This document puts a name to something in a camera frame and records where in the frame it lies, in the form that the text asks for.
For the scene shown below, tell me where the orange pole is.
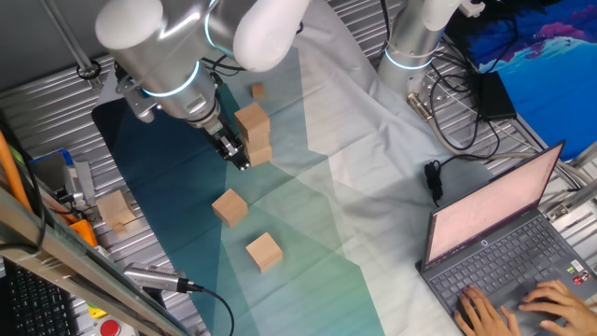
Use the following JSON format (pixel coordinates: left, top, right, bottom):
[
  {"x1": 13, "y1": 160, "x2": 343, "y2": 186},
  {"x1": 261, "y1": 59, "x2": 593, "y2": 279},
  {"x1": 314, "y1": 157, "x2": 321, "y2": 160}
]
[{"x1": 0, "y1": 130, "x2": 32, "y2": 211}]

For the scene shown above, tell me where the grey metal pole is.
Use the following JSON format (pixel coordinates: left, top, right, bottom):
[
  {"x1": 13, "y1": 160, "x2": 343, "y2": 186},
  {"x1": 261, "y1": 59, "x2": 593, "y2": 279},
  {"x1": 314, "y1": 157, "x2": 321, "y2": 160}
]
[{"x1": 39, "y1": 0, "x2": 104, "y2": 90}]

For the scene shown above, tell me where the silver camera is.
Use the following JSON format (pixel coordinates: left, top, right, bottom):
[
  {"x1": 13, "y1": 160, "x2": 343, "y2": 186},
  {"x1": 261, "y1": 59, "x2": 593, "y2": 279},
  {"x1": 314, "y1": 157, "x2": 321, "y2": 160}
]
[{"x1": 122, "y1": 261, "x2": 192, "y2": 294}]

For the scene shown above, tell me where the aluminium profile bracket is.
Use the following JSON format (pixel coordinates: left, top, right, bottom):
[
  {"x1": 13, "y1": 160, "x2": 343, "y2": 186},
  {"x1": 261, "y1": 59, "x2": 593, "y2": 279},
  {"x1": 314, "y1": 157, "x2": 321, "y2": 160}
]
[{"x1": 545, "y1": 176, "x2": 597, "y2": 225}]

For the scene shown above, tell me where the grey laptop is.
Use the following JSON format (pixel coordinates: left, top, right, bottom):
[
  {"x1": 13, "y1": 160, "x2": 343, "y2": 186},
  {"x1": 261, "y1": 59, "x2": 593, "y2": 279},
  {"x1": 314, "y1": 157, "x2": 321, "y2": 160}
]
[{"x1": 414, "y1": 139, "x2": 597, "y2": 336}]

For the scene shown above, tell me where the black power cable with bundle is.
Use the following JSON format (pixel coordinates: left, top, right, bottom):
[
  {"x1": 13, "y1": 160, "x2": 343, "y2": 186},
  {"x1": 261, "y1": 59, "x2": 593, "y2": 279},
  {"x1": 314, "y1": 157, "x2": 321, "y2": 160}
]
[{"x1": 423, "y1": 134, "x2": 503, "y2": 208}]

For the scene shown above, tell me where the grey box red button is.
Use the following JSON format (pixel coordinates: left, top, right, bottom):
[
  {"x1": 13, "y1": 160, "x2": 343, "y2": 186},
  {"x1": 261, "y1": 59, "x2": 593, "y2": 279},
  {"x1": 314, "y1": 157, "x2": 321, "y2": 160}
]
[{"x1": 92, "y1": 316, "x2": 125, "y2": 336}]

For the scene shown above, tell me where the black ring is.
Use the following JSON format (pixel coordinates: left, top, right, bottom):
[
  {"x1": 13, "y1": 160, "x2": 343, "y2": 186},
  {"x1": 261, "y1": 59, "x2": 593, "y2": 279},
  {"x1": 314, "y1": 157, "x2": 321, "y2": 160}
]
[{"x1": 76, "y1": 59, "x2": 103, "y2": 81}]

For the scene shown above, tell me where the blue printed poster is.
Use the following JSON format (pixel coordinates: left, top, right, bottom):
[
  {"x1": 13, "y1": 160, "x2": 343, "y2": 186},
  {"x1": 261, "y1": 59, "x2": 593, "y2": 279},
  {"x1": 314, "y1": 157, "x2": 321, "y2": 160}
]
[{"x1": 445, "y1": 0, "x2": 597, "y2": 162}]

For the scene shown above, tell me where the black camera cable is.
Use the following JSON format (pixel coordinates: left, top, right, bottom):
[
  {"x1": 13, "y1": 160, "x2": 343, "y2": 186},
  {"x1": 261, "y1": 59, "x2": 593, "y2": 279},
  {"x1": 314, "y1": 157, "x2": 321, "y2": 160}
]
[{"x1": 186, "y1": 282, "x2": 236, "y2": 336}]

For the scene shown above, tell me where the aluminium frame bar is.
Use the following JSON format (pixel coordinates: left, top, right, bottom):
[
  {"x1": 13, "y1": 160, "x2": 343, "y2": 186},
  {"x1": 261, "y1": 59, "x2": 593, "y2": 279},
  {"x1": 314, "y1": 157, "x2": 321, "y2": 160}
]
[{"x1": 0, "y1": 186, "x2": 192, "y2": 336}]

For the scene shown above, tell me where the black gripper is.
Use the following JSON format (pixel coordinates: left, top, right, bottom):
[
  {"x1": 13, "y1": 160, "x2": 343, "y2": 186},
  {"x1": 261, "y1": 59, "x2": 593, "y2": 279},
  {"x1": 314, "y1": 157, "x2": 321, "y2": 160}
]
[{"x1": 200, "y1": 119, "x2": 253, "y2": 172}]

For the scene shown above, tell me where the person's left hand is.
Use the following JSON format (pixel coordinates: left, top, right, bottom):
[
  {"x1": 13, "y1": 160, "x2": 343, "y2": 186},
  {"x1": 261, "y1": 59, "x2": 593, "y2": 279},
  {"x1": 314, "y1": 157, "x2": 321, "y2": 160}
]
[{"x1": 452, "y1": 284, "x2": 522, "y2": 336}]

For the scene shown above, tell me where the person's right hand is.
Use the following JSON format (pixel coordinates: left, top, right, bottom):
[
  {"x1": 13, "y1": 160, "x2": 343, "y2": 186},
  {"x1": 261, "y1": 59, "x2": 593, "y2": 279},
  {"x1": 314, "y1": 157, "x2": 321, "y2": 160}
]
[{"x1": 517, "y1": 278, "x2": 597, "y2": 336}]

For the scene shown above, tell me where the blue green white cloth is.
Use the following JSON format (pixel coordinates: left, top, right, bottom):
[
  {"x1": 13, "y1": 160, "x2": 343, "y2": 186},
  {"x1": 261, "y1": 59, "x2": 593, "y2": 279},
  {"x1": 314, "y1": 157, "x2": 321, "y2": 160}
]
[{"x1": 90, "y1": 0, "x2": 495, "y2": 336}]

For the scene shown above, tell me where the black keyboard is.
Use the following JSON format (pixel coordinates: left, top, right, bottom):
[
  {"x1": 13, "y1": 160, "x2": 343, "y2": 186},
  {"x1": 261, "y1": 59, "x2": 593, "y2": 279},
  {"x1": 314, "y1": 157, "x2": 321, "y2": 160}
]
[{"x1": 0, "y1": 260, "x2": 78, "y2": 336}]

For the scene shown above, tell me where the black power adapter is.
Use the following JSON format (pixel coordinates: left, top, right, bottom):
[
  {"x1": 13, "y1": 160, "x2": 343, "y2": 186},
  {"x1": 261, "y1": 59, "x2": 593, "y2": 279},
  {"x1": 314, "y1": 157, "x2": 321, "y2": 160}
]
[{"x1": 475, "y1": 71, "x2": 518, "y2": 122}]

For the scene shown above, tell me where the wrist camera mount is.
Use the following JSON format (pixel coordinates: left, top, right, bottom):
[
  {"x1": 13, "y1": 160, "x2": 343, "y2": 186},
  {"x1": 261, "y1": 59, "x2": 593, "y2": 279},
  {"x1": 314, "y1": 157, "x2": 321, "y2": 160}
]
[{"x1": 115, "y1": 74, "x2": 160, "y2": 125}]

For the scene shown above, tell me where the orange box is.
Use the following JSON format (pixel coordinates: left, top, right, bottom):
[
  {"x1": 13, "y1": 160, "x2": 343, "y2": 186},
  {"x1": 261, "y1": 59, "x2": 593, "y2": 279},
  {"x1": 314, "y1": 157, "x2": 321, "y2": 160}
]
[{"x1": 69, "y1": 218, "x2": 99, "y2": 248}]

